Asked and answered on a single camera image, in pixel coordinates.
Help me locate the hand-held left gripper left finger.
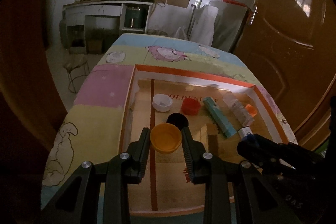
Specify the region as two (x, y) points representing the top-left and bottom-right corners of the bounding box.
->
(41, 127), (151, 224)

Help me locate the white bottle cap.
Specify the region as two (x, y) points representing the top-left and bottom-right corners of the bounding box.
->
(152, 93), (173, 112)

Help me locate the yellow-orange bottle cap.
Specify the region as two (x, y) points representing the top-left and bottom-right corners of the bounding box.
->
(150, 122), (183, 155)

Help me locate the brown wooden door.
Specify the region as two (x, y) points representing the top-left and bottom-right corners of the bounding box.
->
(228, 0), (336, 151)

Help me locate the clear plastic sheeting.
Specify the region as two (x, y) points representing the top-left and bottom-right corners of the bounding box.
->
(173, 0), (248, 52)

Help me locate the small gold box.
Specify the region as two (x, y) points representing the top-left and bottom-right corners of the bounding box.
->
(200, 123), (219, 155)

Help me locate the metal pole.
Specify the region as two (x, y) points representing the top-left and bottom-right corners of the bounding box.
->
(191, 4), (198, 39)

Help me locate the metal door handle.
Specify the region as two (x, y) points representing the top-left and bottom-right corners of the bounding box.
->
(249, 5), (258, 26)

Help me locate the teal tube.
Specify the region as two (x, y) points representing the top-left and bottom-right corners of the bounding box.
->
(203, 97), (237, 138)

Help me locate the shallow cardboard tray box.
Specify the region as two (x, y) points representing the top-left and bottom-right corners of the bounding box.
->
(119, 64), (299, 215)

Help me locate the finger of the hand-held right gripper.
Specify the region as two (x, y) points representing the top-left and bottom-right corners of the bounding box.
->
(236, 134), (326, 177)

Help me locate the dark green cooker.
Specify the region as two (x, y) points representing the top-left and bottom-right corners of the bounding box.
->
(123, 6), (147, 29)

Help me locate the black bottle cap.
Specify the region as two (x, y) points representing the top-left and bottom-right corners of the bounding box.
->
(167, 113), (189, 128)

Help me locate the orange bottle cap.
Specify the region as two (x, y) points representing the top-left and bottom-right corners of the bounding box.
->
(245, 104), (258, 117)

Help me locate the red strip on door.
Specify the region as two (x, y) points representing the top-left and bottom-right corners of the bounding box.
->
(223, 0), (247, 7)

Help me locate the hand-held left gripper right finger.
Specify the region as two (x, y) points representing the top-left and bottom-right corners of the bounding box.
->
(181, 127), (302, 224)

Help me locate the round metal stool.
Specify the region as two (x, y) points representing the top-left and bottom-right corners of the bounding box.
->
(64, 54), (90, 94)

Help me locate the white kitchen counter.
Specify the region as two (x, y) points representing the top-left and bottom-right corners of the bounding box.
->
(62, 0), (154, 34)

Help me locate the red bottle cap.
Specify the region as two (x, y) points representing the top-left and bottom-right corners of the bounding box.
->
(182, 97), (201, 115)

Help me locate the white cartoon printed box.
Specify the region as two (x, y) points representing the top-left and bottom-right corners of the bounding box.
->
(238, 126), (255, 141)

